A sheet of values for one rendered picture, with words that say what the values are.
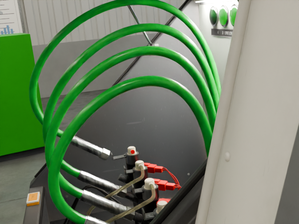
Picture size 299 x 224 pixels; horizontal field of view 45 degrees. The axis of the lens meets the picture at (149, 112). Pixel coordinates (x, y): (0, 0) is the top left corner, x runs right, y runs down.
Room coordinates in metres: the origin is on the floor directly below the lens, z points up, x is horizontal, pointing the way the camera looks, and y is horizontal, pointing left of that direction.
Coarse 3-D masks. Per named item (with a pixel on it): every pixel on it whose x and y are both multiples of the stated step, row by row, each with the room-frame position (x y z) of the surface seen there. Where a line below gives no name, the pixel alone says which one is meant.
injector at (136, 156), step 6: (132, 156) 0.68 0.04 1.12; (138, 156) 0.69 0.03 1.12; (126, 162) 0.69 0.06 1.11; (132, 162) 0.68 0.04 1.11; (132, 168) 0.68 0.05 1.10; (120, 174) 0.69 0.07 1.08; (132, 174) 0.68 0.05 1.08; (120, 180) 0.69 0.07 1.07; (126, 180) 0.69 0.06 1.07; (132, 180) 0.68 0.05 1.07; (132, 192) 0.69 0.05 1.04; (138, 210) 0.69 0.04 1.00
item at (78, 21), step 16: (128, 0) 0.70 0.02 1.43; (144, 0) 0.70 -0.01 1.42; (80, 16) 0.68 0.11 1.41; (176, 16) 0.72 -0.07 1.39; (64, 32) 0.67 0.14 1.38; (192, 32) 0.73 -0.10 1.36; (48, 48) 0.67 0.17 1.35; (208, 48) 0.73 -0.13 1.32; (32, 80) 0.66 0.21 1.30; (32, 96) 0.66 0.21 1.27
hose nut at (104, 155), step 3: (105, 150) 0.69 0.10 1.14; (108, 150) 0.69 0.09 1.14; (102, 153) 0.68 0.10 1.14; (105, 153) 0.68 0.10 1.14; (108, 153) 0.68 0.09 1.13; (99, 156) 0.68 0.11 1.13; (102, 156) 0.68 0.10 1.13; (105, 156) 0.68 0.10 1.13; (108, 156) 0.68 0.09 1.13; (105, 159) 0.68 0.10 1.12
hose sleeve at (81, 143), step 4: (76, 136) 0.68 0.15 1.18; (72, 140) 0.67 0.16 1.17; (76, 140) 0.67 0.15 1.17; (80, 140) 0.67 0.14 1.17; (84, 140) 0.68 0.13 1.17; (72, 144) 0.67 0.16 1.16; (76, 144) 0.67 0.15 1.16; (80, 144) 0.67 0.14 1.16; (84, 144) 0.67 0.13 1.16; (88, 144) 0.68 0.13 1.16; (92, 144) 0.68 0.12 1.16; (84, 148) 0.67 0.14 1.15; (88, 148) 0.67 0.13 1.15; (92, 148) 0.68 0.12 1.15; (96, 148) 0.68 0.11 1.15; (100, 148) 0.68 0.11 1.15; (92, 152) 0.68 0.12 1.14; (96, 152) 0.68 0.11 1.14; (100, 152) 0.68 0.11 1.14
